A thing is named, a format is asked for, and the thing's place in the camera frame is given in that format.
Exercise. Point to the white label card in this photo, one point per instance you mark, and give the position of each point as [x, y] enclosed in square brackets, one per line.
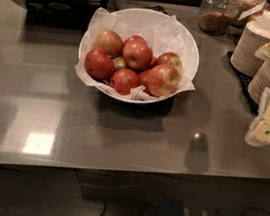
[251, 11]

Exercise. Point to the black mat under plates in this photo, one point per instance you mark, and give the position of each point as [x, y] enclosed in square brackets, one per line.
[244, 81]

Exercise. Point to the glass jar with grains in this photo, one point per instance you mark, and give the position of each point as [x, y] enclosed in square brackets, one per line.
[215, 16]

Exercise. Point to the right stack of paper plates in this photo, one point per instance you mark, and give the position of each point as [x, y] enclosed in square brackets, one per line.
[260, 81]

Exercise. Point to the stack of paper plates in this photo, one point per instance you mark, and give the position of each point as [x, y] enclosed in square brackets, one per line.
[260, 81]
[244, 59]

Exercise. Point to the white paper liner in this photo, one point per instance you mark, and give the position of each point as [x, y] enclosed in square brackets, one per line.
[157, 29]

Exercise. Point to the black laptop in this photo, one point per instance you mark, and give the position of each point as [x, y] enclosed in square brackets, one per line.
[73, 14]

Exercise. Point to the red-green apple back left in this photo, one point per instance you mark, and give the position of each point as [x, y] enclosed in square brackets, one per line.
[111, 42]

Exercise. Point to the left stack of paper plates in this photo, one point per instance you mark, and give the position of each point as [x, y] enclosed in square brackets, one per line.
[244, 59]

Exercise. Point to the dark red apple lower middle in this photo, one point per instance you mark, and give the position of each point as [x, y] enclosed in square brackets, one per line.
[143, 77]

